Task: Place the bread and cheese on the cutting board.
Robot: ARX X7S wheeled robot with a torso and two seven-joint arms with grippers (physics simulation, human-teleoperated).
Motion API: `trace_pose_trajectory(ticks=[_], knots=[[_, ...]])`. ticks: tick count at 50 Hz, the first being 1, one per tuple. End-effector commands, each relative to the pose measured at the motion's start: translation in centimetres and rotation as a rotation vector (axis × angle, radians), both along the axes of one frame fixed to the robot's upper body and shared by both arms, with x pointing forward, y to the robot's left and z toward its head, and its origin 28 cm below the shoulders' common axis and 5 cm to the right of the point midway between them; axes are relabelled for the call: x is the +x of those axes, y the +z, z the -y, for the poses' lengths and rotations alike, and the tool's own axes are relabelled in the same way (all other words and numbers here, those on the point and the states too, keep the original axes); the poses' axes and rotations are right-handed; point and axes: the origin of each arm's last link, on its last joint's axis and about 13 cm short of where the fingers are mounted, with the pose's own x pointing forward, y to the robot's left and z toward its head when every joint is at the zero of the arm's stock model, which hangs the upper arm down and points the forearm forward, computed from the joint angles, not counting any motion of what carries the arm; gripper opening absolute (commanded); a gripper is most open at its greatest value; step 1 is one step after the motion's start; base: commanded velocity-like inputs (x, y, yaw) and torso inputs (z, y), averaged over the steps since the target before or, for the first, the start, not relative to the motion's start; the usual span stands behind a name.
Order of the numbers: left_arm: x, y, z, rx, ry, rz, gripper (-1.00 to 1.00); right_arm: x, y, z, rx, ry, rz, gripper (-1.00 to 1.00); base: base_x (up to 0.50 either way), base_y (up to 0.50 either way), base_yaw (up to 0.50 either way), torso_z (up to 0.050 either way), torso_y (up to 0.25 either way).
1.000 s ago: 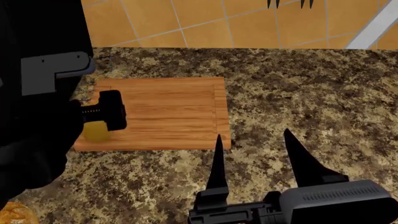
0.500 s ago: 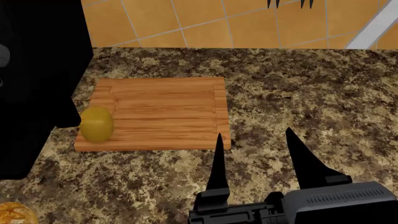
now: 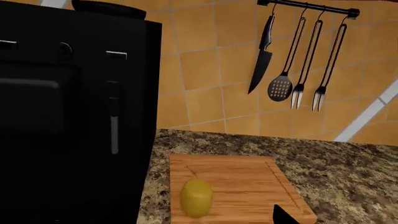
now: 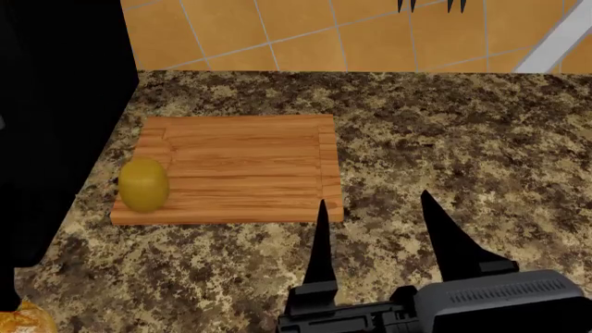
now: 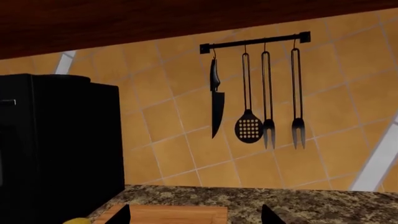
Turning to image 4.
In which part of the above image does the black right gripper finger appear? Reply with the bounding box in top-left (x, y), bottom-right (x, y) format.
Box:
top-left (289, 198), bottom-right (339, 316)
top-left (419, 189), bottom-right (520, 283)

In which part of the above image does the wooden cutting board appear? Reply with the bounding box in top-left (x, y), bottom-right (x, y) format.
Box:
top-left (110, 114), bottom-right (346, 227)

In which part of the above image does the white window frame bar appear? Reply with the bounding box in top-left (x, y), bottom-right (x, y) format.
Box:
top-left (512, 0), bottom-right (592, 75)

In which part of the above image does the yellow-green round fruit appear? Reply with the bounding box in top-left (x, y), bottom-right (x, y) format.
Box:
top-left (117, 156), bottom-right (171, 214)

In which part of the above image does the tall black appliance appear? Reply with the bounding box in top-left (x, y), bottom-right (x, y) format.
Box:
top-left (0, 0), bottom-right (141, 311)

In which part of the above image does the golden brown bread loaf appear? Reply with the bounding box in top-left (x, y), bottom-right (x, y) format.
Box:
top-left (0, 300), bottom-right (59, 333)

